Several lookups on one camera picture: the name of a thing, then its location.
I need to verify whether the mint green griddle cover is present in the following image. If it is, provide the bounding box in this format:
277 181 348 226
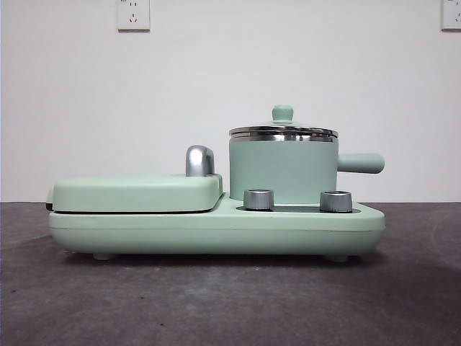
45 172 224 213

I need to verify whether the mint green breakfast machine base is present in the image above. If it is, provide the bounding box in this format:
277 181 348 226
48 192 386 261

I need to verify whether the mint green pot with handle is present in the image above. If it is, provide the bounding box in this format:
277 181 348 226
228 136 386 205

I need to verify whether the glass pot lid green knob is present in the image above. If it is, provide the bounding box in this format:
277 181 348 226
229 104 339 140

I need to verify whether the white wall socket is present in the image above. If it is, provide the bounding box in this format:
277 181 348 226
117 0 151 32
441 0 461 32

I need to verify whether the silver control knob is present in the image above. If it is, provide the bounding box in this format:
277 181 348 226
319 190 354 213
243 187 275 211

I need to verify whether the silver griddle cover handle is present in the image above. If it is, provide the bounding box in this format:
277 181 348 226
185 144 217 178

